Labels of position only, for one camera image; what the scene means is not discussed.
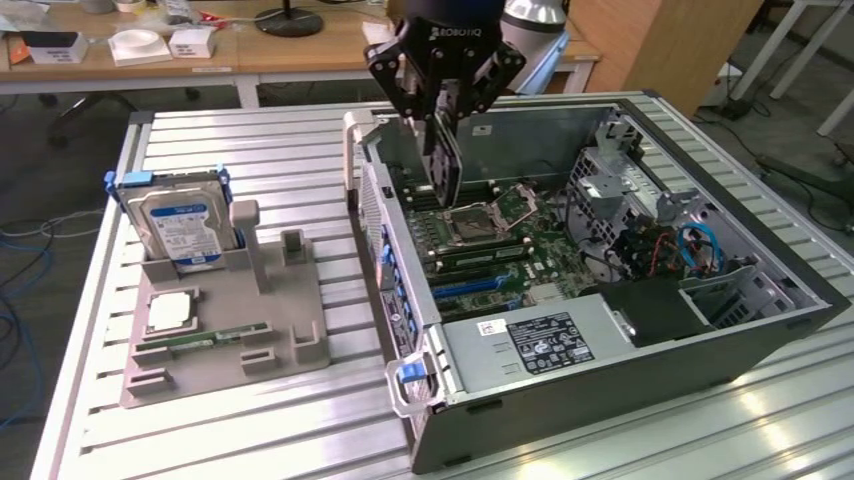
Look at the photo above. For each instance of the grey parts rack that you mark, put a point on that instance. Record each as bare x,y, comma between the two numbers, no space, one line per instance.
227,310

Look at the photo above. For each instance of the grey power supply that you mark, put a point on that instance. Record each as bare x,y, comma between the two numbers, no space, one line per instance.
488,360

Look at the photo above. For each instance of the metal socket cover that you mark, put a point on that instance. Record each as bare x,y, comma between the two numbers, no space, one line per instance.
517,202

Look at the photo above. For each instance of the grey disk bay bracket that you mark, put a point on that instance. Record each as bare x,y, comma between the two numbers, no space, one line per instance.
724,295

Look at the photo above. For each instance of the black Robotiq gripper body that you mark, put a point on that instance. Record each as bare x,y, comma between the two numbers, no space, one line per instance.
450,40

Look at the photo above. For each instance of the silver CPU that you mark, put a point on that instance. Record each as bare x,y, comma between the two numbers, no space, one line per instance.
170,312

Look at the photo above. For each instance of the wooden desk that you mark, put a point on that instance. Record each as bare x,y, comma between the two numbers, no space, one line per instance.
101,72

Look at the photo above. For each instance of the hard disk with blue caddy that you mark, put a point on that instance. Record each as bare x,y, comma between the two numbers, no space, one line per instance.
181,225

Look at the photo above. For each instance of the green RAM stick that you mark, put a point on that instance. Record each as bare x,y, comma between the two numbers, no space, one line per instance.
194,341

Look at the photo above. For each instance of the grey cup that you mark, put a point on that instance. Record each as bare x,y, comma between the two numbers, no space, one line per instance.
98,6

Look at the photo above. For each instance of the small white labelled box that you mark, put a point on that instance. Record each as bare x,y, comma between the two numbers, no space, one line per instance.
193,45

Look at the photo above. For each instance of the black open PC case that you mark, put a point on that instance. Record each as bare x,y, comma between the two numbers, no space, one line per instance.
601,400

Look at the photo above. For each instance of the black floor stand base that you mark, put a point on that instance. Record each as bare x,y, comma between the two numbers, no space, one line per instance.
808,175

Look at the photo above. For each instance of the black RAM stick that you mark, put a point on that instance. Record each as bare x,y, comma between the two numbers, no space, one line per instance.
481,256

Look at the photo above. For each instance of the white box with round hollow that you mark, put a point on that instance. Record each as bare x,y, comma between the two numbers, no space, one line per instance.
141,50

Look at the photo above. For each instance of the metal disk bay cage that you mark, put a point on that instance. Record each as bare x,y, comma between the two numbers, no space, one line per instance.
604,200

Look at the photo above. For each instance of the clear case latch blue tab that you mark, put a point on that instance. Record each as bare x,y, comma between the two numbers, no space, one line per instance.
409,372

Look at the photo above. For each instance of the white table frame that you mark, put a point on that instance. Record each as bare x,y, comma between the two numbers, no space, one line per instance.
809,50

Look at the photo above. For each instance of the white box with black lid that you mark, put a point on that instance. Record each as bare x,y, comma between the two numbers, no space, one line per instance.
57,52

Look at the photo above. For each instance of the green motherboard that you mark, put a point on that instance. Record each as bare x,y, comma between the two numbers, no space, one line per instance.
541,240

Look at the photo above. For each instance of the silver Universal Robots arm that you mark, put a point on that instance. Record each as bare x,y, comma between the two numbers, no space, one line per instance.
534,15

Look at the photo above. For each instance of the CPU socket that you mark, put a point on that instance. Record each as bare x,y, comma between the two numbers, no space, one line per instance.
470,225

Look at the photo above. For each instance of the black graphics card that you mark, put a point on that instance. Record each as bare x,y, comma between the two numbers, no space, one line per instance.
448,165

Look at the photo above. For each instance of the black lamp base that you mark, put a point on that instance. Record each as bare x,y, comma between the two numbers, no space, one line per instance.
290,24

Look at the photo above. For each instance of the black chair base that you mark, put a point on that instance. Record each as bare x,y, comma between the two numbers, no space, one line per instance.
74,112

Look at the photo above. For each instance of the white paper stack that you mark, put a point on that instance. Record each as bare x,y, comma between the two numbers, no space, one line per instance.
377,34

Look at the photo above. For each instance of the wooden cabinet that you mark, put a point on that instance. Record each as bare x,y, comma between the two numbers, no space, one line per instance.
668,50

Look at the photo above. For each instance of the blue expansion slot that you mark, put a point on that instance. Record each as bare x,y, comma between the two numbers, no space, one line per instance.
468,287

